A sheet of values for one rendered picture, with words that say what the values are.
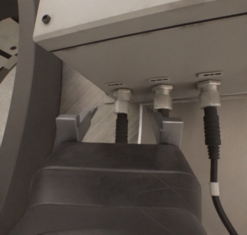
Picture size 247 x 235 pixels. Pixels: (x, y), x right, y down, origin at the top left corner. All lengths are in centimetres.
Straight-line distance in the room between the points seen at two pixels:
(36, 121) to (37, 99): 2
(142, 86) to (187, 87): 4
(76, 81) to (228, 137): 18
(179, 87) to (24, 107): 15
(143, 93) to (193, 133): 6
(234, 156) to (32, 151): 20
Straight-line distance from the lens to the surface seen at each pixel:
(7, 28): 89
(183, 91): 17
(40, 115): 22
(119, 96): 16
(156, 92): 15
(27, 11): 28
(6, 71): 118
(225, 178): 18
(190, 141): 18
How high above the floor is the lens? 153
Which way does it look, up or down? 5 degrees down
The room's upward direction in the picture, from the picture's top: 46 degrees clockwise
